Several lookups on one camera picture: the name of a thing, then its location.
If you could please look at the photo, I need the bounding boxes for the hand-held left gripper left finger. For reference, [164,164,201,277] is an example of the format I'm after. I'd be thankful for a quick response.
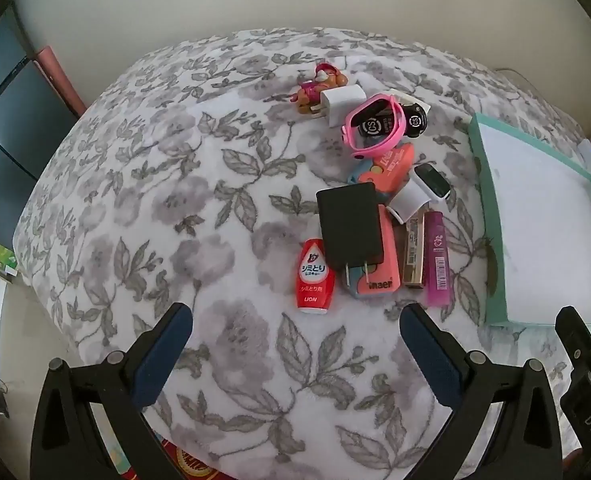
[30,302,194,480]

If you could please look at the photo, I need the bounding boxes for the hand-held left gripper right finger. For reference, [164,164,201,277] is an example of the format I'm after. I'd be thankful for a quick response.
[399,303,563,480]

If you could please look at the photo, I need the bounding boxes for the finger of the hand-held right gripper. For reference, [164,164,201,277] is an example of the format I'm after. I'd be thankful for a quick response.
[555,306,591,391]

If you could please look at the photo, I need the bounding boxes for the gold patterned lighter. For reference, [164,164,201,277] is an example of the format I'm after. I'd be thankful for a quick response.
[403,210,425,291]

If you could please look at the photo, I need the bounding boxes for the pink and blue inaer case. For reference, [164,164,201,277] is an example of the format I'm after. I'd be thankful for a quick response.
[344,205,401,303]

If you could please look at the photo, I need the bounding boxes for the teal shallow cardboard box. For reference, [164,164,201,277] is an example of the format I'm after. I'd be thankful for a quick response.
[468,112,591,328]

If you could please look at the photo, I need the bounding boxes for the red stain remover bottle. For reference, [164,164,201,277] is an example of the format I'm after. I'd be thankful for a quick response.
[295,238,330,315]

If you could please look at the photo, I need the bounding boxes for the black plug charger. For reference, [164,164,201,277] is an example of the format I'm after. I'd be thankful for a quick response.
[316,181,382,286]

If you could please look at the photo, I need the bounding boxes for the white fitness band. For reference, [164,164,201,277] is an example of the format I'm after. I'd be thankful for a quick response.
[388,162,451,223]

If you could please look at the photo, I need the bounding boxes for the orange pink eraser pack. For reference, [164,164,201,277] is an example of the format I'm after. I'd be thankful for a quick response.
[348,142,416,196]

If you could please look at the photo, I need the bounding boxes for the black mini camera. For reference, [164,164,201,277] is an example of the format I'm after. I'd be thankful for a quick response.
[400,101,429,139]

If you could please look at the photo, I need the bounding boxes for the pink wrist watch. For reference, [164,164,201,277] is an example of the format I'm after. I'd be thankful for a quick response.
[345,93,406,161]

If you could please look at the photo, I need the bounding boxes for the white plastic frame bracket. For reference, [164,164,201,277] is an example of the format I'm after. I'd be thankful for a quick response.
[388,87,431,111]

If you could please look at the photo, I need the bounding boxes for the white plug charger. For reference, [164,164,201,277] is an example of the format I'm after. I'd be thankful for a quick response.
[309,85,367,128]

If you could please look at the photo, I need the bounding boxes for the pink puppy toy figure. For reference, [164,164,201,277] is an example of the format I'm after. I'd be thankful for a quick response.
[295,61,349,115]

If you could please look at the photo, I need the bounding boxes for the red printed packet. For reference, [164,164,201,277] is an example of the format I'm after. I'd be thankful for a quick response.
[160,437,236,480]

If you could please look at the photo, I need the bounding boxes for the grey floral blanket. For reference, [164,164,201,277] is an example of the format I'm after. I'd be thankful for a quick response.
[13,27,591,480]

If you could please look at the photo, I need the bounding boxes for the black cabinet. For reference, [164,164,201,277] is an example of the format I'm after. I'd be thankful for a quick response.
[0,2,79,181]

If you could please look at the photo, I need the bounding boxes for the pink rolled mat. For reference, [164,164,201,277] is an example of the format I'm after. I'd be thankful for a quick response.
[33,46,87,117]

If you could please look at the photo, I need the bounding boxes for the white cable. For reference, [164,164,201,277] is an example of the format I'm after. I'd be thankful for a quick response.
[495,66,541,96]

